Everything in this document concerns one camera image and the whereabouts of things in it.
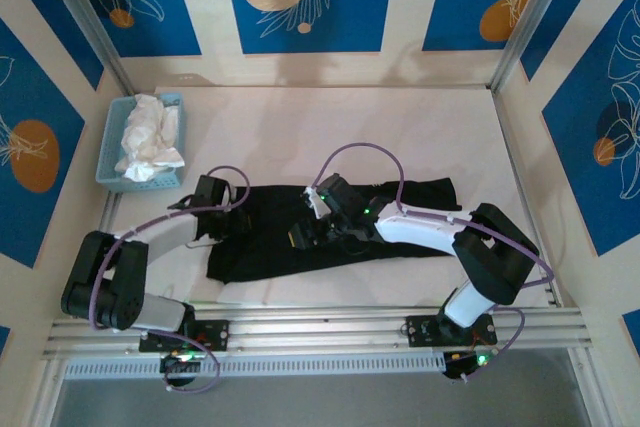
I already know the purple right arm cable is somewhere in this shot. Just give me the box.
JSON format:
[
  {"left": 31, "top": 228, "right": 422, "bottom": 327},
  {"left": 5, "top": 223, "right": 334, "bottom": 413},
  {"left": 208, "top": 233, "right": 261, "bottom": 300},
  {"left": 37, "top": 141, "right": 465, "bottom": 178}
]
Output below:
[{"left": 310, "top": 142, "right": 555, "bottom": 383}]

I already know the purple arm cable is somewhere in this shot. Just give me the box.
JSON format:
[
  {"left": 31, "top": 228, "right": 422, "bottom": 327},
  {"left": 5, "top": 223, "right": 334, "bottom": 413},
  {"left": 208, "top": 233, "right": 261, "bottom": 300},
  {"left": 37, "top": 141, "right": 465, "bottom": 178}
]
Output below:
[
  {"left": 310, "top": 142, "right": 555, "bottom": 383},
  {"left": 88, "top": 165, "right": 251, "bottom": 393}
]

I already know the light blue plastic basket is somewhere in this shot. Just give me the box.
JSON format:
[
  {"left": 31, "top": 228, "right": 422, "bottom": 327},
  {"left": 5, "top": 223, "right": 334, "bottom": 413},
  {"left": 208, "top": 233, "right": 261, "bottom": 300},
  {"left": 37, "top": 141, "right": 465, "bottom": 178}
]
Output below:
[{"left": 94, "top": 91, "right": 187, "bottom": 193}]

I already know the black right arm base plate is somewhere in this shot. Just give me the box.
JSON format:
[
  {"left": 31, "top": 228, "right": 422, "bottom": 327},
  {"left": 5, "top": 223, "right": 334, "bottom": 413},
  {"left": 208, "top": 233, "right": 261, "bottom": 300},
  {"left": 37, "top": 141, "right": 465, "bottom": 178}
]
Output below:
[{"left": 405, "top": 314, "right": 497, "bottom": 348}]

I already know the aluminium table side rail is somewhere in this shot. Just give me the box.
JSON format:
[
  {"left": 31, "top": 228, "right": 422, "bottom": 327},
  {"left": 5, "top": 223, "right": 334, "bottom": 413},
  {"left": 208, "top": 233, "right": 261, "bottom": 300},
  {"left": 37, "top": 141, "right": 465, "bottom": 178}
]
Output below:
[{"left": 492, "top": 89, "right": 567, "bottom": 309}]

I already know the crumpled white cloth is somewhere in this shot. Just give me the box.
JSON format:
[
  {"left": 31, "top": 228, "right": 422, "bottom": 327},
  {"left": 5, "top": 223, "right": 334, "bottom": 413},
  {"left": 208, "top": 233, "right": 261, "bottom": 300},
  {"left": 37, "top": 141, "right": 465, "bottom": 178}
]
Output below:
[{"left": 113, "top": 93, "right": 187, "bottom": 183}]

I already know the long aluminium base rail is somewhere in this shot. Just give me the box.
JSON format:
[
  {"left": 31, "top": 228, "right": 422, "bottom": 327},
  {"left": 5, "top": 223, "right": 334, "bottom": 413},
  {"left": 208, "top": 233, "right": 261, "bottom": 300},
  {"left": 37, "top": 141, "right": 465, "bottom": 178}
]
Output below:
[{"left": 42, "top": 304, "right": 594, "bottom": 361}]

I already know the black t-shirt with rose print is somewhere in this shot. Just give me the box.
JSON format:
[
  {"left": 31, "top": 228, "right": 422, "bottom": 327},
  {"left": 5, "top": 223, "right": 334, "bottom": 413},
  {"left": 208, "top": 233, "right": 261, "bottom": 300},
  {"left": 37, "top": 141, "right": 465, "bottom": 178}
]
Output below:
[{"left": 206, "top": 176, "right": 464, "bottom": 284}]

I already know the small black electronics board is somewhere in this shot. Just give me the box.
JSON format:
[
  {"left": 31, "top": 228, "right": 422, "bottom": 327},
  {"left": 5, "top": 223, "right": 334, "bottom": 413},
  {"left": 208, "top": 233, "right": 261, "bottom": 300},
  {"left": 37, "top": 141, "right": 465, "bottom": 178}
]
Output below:
[
  {"left": 159, "top": 351, "right": 204, "bottom": 388},
  {"left": 442, "top": 349, "right": 494, "bottom": 381}
]

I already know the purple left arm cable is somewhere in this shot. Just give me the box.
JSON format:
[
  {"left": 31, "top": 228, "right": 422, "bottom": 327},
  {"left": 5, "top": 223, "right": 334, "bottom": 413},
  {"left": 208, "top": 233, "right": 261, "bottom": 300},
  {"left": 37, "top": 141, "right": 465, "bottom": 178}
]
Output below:
[{"left": 88, "top": 165, "right": 251, "bottom": 393}]

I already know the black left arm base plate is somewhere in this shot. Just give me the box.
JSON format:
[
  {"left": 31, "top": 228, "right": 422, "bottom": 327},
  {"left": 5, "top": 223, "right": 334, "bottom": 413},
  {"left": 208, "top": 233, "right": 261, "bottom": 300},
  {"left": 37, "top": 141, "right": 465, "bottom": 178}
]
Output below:
[{"left": 138, "top": 319, "right": 231, "bottom": 352}]

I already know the aluminium frame post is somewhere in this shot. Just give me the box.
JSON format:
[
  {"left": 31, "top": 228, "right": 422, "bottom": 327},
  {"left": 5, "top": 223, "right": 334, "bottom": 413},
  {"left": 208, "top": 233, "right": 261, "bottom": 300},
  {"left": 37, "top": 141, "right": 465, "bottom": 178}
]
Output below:
[
  {"left": 37, "top": 0, "right": 137, "bottom": 97},
  {"left": 487, "top": 0, "right": 584, "bottom": 93}
]

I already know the white slotted cable duct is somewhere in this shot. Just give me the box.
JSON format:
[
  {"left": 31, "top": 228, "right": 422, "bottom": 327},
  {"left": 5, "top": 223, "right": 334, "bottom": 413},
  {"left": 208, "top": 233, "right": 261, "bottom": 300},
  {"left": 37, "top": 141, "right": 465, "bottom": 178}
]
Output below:
[{"left": 62, "top": 351, "right": 447, "bottom": 381}]

